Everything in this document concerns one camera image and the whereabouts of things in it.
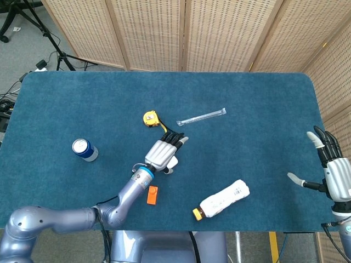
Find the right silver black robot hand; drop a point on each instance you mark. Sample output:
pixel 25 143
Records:
pixel 338 178

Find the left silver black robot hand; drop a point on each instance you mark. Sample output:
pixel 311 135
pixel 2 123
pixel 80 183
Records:
pixel 160 152

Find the white square earbud case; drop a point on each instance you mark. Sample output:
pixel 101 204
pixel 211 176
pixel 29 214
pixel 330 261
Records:
pixel 173 162

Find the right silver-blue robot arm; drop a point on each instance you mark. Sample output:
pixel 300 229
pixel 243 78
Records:
pixel 345 233

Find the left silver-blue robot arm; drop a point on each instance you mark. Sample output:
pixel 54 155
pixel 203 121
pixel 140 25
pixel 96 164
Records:
pixel 68 219

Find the yellow tape measure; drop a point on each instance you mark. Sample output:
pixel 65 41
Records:
pixel 150 118

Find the orange block with round stud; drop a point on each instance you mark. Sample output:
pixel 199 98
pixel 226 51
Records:
pixel 152 195

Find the clear wrapped straw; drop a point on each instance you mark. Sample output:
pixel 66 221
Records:
pixel 201 117

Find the blue and silver soda can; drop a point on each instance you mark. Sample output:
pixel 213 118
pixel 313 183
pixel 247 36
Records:
pixel 87 152

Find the white-labelled bottle with yellow cap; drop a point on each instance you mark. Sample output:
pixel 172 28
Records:
pixel 223 200

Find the blue felt table cover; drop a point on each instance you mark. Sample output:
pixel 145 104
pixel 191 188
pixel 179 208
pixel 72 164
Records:
pixel 246 153

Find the yellow floor tape strip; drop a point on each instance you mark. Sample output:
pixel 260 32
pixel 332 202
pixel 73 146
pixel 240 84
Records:
pixel 273 245

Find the silver-blue robot torso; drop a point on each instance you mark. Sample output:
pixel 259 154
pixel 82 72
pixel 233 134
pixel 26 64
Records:
pixel 167 246

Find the silver table leg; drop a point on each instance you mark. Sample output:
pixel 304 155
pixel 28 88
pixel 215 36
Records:
pixel 238 246

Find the wooden woven folding screen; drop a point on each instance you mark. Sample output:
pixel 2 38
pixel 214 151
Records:
pixel 219 33

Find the black tripod stand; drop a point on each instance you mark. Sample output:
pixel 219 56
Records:
pixel 62 57

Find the white power strip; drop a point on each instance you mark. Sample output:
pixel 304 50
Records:
pixel 40 70

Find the black power adapter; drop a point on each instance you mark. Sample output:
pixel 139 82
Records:
pixel 41 64

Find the black office chair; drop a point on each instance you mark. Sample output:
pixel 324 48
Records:
pixel 13 16

